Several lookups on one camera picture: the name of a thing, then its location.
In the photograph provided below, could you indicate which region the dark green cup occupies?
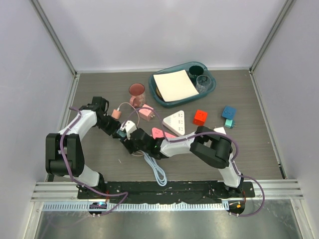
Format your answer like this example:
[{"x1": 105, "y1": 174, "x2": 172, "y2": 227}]
[{"x1": 188, "y1": 65, "x2": 204, "y2": 78}]

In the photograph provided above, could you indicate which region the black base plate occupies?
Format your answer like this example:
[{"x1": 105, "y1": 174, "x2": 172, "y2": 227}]
[{"x1": 77, "y1": 179, "x2": 256, "y2": 205}]

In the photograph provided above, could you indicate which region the pink charger plug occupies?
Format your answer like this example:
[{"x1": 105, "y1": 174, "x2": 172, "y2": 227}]
[{"x1": 111, "y1": 109, "x2": 122, "y2": 120}]

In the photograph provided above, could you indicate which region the blue cube socket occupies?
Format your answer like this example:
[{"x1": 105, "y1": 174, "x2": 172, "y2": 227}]
[{"x1": 221, "y1": 106, "x2": 237, "y2": 120}]

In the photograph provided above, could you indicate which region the teal plastic tray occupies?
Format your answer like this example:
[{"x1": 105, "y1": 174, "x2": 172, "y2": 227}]
[{"x1": 148, "y1": 61, "x2": 216, "y2": 108}]

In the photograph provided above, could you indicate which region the pink triangular power strip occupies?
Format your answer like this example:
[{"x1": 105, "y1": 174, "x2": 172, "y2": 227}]
[{"x1": 151, "y1": 127, "x2": 176, "y2": 139}]

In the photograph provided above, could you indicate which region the pink charging cable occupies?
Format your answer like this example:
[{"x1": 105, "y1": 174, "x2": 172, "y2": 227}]
[{"x1": 118, "y1": 102, "x2": 148, "y2": 157}]

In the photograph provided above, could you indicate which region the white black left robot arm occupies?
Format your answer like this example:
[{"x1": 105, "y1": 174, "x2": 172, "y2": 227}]
[{"x1": 45, "y1": 97, "x2": 121, "y2": 199}]

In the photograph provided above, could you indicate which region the white triangular power strip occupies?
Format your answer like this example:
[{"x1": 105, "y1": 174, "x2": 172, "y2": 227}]
[{"x1": 162, "y1": 110, "x2": 185, "y2": 136}]

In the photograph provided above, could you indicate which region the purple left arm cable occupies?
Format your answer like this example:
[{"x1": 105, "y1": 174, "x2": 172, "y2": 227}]
[{"x1": 59, "y1": 106, "x2": 129, "y2": 215}]

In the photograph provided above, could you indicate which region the mint green plug adapter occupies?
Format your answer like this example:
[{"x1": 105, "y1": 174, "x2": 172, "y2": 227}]
[{"x1": 116, "y1": 129, "x2": 127, "y2": 138}]

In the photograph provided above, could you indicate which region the clear glass cup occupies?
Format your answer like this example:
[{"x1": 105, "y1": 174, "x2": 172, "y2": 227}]
[{"x1": 195, "y1": 75, "x2": 212, "y2": 94}]

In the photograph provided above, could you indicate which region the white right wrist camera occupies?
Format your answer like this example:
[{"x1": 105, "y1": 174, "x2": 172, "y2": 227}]
[{"x1": 120, "y1": 120, "x2": 137, "y2": 140}]

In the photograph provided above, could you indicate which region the red cube socket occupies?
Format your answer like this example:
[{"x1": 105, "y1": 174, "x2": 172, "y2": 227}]
[{"x1": 193, "y1": 110, "x2": 208, "y2": 126}]

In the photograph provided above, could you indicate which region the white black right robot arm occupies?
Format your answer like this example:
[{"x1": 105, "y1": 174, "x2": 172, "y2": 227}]
[{"x1": 120, "y1": 125, "x2": 243, "y2": 197}]

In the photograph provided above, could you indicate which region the pink cube socket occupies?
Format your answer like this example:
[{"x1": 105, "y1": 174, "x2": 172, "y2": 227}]
[{"x1": 138, "y1": 104, "x2": 155, "y2": 121}]

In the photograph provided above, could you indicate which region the white plug adapter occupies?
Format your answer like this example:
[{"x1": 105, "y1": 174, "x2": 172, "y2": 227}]
[{"x1": 214, "y1": 127, "x2": 226, "y2": 134}]

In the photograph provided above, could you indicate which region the perforated cable duct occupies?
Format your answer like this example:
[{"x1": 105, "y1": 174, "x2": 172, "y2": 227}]
[{"x1": 42, "y1": 201, "x2": 229, "y2": 212}]

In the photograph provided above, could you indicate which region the white paper sheet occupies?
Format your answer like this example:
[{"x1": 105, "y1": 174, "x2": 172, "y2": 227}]
[{"x1": 154, "y1": 70, "x2": 199, "y2": 102}]

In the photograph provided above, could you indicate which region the teal plug adapter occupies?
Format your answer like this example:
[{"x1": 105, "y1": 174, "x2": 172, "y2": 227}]
[{"x1": 224, "y1": 119, "x2": 235, "y2": 128}]

